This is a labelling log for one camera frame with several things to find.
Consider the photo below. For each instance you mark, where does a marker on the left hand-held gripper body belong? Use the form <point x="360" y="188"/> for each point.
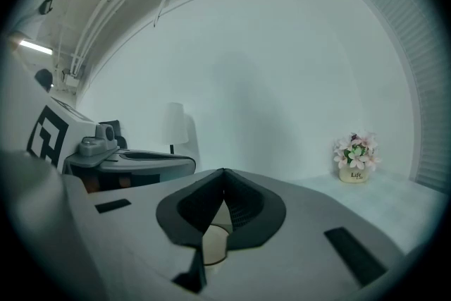
<point x="77" y="137"/>

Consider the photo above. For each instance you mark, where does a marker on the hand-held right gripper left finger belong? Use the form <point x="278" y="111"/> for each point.
<point x="141" y="222"/>

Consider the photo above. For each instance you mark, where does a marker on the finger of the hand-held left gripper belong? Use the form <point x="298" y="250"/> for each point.
<point x="169" y="154"/>
<point x="158" y="169"/>

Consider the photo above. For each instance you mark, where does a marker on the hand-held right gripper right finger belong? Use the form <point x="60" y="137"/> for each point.
<point x="299" y="257"/>

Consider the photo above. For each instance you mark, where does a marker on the brown cardboard tray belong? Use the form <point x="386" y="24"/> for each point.
<point x="215" y="243"/>

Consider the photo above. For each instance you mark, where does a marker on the black round object on table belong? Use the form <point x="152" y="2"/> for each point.
<point x="174" y="123"/>

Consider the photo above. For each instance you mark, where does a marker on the white ceiling pipes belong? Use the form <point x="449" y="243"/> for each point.
<point x="79" y="53"/>

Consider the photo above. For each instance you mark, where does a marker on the light blue tablecloth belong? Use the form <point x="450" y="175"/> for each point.
<point x="380" y="204"/>

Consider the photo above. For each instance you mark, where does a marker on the ceiling light panel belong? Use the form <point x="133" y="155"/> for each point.
<point x="35" y="47"/>

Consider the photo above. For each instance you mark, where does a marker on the pink flowers in pot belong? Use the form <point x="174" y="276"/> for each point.
<point x="354" y="155"/>

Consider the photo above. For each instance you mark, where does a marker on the white window blinds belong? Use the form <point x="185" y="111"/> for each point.
<point x="415" y="46"/>

